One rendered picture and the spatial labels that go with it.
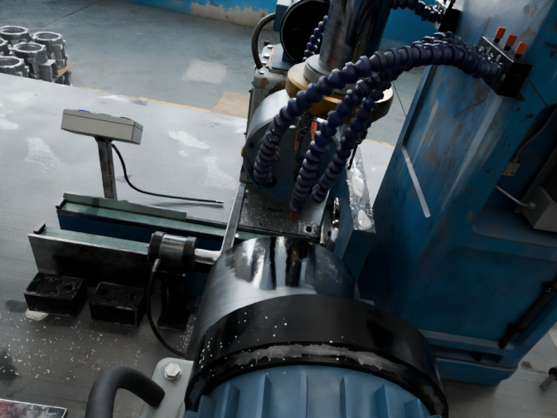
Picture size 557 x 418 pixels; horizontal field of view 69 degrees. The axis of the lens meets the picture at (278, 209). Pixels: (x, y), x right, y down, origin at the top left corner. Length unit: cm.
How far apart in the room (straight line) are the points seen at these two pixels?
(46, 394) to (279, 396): 69
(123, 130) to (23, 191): 41
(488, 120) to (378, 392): 44
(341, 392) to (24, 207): 113
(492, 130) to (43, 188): 114
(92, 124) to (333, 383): 92
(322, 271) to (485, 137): 28
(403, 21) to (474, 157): 581
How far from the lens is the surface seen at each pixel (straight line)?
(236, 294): 55
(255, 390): 25
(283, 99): 106
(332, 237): 81
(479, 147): 62
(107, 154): 112
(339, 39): 66
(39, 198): 130
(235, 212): 85
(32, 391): 91
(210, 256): 76
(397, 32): 642
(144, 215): 101
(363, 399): 25
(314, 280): 56
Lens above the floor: 156
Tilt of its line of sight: 37 degrees down
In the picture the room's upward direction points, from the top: 11 degrees clockwise
